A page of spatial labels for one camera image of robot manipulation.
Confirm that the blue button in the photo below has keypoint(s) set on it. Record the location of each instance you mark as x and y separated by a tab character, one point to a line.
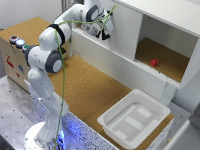
20	42

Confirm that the pink block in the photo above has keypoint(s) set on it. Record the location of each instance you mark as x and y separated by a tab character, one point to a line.
154	62

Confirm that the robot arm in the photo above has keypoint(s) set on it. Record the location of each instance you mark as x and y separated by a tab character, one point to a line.
41	83

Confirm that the white cabinet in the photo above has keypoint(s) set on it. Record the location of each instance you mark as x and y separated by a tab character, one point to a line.
173	13

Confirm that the green button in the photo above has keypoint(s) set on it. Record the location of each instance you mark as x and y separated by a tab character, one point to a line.
25	47

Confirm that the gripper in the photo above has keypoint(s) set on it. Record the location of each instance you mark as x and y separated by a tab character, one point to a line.
89	29

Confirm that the red button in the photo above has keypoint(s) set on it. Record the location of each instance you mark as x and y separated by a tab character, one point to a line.
13	39

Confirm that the white sliding door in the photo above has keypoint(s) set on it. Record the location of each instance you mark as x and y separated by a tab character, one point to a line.
125	31

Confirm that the white plastic box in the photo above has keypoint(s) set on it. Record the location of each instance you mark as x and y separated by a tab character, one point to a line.
133	120

